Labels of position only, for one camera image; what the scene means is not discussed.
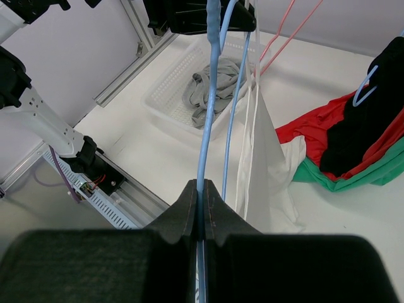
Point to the left aluminium frame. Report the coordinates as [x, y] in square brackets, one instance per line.
[76, 60]

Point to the white tank top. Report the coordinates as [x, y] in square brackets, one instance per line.
[266, 167]

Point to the blue hanger with black top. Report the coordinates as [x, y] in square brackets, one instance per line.
[365, 89]

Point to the black tank top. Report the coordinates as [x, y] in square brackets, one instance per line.
[362, 126]

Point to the white plastic basket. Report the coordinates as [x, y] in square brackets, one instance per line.
[179, 96]

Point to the green tank top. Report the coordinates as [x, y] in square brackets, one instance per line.
[388, 168]

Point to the light blue hanger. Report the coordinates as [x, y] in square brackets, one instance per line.
[216, 36]

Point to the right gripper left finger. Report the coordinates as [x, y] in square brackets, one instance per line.
[154, 264]

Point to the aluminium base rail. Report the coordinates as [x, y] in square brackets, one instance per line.
[136, 202]

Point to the white slotted cable duct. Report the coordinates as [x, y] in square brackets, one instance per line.
[108, 207]

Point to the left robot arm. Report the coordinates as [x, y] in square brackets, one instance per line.
[80, 152]

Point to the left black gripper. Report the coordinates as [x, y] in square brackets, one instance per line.
[188, 17]

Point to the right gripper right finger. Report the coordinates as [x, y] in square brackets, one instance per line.
[245, 265]

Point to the red tank top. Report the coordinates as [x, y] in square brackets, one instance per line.
[312, 128]

